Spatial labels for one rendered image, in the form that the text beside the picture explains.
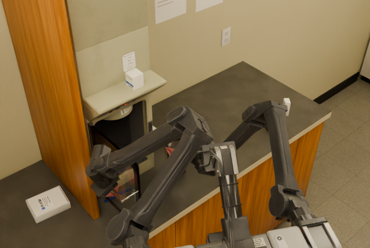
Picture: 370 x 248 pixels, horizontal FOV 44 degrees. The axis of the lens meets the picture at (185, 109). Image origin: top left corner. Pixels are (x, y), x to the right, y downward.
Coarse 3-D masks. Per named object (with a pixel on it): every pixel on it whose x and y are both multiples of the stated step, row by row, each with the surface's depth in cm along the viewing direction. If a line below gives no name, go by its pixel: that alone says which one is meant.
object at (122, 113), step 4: (128, 108) 198; (132, 108) 201; (116, 112) 194; (120, 112) 194; (124, 112) 196; (128, 112) 197; (108, 116) 194; (112, 116) 194; (116, 116) 194; (120, 116) 195; (124, 116) 196
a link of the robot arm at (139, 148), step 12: (180, 108) 139; (168, 120) 140; (156, 132) 147; (168, 132) 142; (180, 132) 142; (132, 144) 153; (144, 144) 148; (156, 144) 146; (108, 156) 158; (120, 156) 154; (132, 156) 151; (144, 156) 151; (108, 168) 156; (120, 168) 156
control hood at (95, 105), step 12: (144, 72) 188; (120, 84) 181; (144, 84) 182; (156, 84) 182; (96, 96) 175; (108, 96) 175; (120, 96) 175; (132, 96) 175; (96, 108) 169; (108, 108) 170
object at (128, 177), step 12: (96, 132) 179; (96, 144) 184; (108, 144) 174; (132, 168) 166; (120, 180) 180; (132, 180) 171; (120, 192) 186; (132, 192) 176; (120, 204) 192; (132, 204) 181
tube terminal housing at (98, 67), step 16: (144, 32) 179; (96, 48) 167; (112, 48) 172; (128, 48) 177; (144, 48) 183; (80, 64) 166; (96, 64) 171; (112, 64) 176; (144, 64) 187; (80, 80) 169; (96, 80) 174; (112, 80) 180; (80, 96) 175; (144, 96) 196; (112, 112) 188; (144, 112) 206; (144, 128) 211
